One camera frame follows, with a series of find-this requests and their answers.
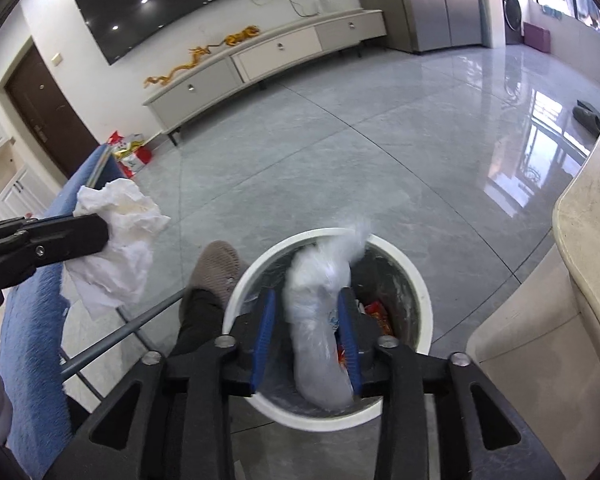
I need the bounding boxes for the silver refrigerator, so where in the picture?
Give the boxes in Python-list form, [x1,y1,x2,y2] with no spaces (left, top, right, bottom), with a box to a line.
[390,0,483,54]

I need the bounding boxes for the beige curved counter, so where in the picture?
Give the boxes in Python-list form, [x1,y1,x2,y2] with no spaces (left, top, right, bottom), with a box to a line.
[466,95,600,480]

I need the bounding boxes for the grey metal table frame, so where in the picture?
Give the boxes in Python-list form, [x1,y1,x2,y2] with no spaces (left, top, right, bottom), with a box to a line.
[60,287,191,386]

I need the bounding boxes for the golden dragon figurine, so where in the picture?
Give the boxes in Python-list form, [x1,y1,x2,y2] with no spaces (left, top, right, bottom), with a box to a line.
[146,44,217,87]

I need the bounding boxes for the white base cabinet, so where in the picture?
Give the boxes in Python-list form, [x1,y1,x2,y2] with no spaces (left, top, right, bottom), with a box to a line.
[0,162,53,223]

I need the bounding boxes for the blue fluffy blanket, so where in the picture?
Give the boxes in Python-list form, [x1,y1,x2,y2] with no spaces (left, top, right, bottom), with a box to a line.
[0,144,116,480]

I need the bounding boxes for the white round waste bin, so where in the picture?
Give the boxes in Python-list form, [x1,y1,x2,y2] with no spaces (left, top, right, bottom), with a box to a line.
[221,227,435,432]

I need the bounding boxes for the brown knit slipper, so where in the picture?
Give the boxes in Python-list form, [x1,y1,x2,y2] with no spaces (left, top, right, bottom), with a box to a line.
[186,241,249,311]

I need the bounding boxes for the white tissue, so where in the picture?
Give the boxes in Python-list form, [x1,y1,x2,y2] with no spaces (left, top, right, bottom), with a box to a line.
[60,178,172,318]

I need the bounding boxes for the dark brown door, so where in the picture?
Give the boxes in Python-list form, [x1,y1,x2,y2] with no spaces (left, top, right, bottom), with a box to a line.
[5,45,100,178]

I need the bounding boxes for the golden tiger figurine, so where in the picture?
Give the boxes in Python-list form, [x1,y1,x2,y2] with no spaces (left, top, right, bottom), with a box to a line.
[223,26,260,47]

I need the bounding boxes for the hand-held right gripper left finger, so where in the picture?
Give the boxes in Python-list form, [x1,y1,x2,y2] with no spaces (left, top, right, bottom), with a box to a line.
[45,289,281,480]

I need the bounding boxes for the grey slippers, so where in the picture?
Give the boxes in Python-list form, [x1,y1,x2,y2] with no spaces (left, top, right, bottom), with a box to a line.
[572,101,600,136]

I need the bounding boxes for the red white shopping bag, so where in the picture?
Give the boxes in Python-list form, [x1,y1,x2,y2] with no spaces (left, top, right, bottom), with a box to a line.
[107,131,152,178]

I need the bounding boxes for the person's leg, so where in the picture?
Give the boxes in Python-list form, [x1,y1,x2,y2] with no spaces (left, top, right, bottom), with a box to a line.
[167,287,226,361]

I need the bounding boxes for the dark washing machine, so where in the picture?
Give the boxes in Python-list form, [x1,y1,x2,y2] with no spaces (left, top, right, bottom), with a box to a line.
[497,0,526,43]

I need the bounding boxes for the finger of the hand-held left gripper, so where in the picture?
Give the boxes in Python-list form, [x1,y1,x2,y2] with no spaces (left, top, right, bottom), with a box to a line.
[0,214,110,265]

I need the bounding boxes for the purple box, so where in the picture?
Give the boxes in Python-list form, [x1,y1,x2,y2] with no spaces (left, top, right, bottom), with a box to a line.
[522,22,552,53]

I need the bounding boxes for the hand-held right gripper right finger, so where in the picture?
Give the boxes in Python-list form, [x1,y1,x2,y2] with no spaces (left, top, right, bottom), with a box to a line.
[337,287,566,480]

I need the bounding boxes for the white television cabinet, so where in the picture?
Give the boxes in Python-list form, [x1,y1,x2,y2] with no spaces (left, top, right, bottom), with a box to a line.
[141,9,387,147]

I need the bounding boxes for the clear plastic bag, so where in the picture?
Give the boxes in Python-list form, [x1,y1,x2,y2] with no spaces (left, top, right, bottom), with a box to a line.
[284,217,372,408]

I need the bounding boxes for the black wall television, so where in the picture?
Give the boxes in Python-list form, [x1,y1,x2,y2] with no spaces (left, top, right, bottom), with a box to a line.
[71,0,308,66]

